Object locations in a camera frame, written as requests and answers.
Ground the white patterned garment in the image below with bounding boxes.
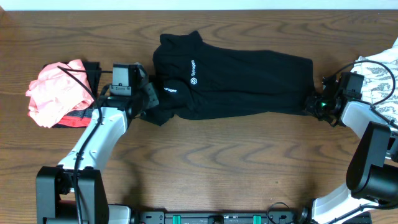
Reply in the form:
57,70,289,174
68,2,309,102
351,40,397,125

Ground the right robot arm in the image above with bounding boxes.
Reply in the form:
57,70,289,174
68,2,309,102
296,90,397,223

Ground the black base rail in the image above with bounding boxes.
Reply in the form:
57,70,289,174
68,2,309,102
105,202,373,224

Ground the black red folded garment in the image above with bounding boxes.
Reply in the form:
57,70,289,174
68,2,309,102
51,62,101,128

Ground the pink crumpled garment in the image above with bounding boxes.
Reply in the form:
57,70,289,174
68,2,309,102
25,59,94,128

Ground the black t-shirt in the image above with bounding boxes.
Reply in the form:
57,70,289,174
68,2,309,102
143,31,315,126

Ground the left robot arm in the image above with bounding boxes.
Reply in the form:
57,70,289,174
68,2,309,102
35,83,159,223

